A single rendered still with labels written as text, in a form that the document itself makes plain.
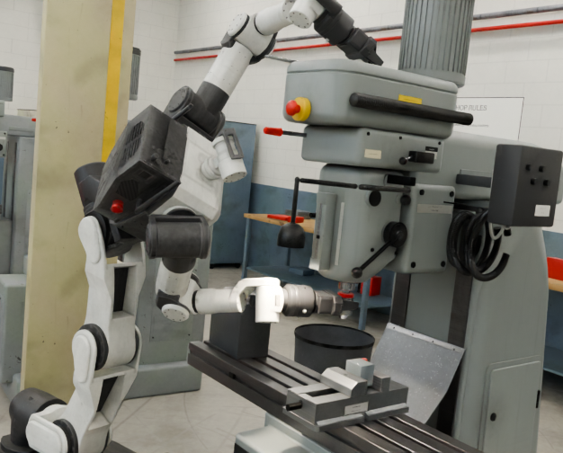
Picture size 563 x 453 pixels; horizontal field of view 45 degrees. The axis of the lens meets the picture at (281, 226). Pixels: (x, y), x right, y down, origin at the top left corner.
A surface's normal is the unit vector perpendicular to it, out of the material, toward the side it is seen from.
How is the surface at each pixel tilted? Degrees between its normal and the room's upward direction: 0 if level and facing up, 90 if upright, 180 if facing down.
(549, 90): 90
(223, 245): 90
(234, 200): 90
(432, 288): 90
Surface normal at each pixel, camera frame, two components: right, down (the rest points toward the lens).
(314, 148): -0.79, -0.01
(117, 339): 0.79, -0.01
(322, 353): -0.35, 0.13
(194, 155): 0.72, -0.40
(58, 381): 0.61, 0.15
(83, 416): -0.62, 0.02
